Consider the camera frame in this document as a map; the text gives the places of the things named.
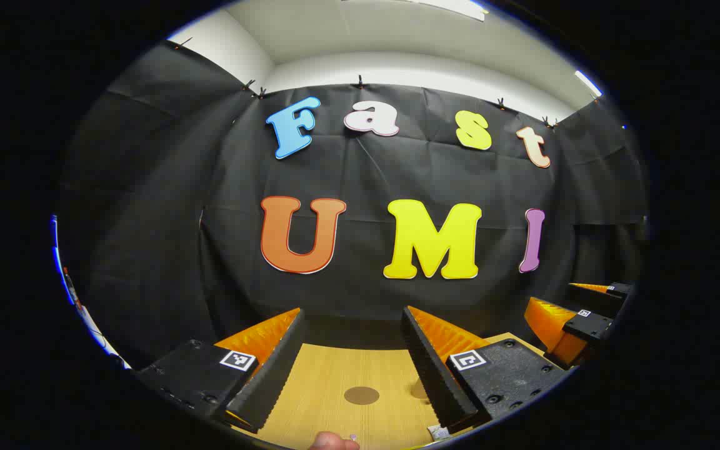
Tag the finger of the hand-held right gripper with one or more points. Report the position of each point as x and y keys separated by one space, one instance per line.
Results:
x=597 y=299
x=588 y=326

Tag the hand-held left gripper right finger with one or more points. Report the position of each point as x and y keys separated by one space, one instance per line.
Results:
x=435 y=375

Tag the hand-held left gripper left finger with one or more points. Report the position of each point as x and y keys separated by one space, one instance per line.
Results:
x=272 y=375

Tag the round brown coaster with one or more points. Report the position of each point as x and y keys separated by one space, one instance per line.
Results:
x=361 y=395

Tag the wooden desktop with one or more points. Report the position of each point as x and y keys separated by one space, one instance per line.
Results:
x=335 y=387

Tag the black backdrop cloth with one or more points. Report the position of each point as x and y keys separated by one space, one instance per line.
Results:
x=366 y=175

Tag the ceiling light panel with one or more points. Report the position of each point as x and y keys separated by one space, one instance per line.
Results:
x=588 y=83
x=454 y=6

